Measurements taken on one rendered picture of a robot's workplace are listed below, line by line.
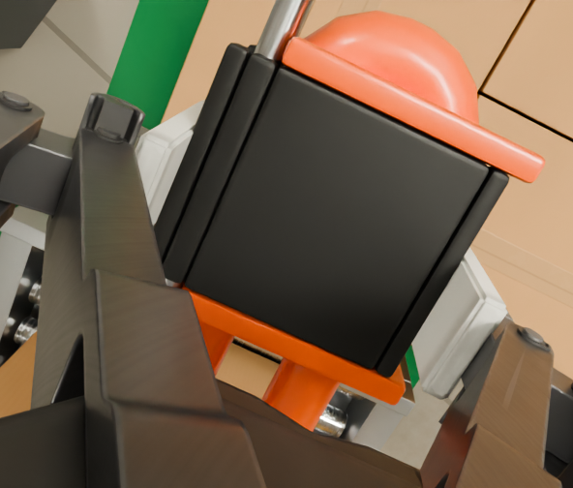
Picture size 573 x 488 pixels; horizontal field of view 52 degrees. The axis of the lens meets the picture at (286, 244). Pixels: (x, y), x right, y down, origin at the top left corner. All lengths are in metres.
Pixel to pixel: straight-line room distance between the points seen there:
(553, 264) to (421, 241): 0.84
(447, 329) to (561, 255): 0.84
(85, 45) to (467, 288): 1.42
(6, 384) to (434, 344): 0.66
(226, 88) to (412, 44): 0.05
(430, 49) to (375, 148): 0.03
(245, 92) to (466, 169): 0.06
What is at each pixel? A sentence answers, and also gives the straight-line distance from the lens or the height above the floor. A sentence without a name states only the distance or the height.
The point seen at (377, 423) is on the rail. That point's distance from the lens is 1.03.
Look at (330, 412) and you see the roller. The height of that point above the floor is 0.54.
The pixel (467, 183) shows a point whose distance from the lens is 0.16.
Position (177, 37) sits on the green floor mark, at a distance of 1.46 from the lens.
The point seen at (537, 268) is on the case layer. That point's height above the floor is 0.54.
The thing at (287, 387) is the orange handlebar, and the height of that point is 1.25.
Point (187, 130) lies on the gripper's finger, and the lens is 0.16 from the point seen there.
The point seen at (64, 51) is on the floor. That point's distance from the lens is 1.55.
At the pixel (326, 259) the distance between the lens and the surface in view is 0.16.
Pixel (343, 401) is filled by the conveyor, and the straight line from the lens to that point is 1.13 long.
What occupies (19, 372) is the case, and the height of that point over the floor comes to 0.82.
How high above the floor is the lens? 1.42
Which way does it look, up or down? 70 degrees down
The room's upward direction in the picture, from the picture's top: 168 degrees counter-clockwise
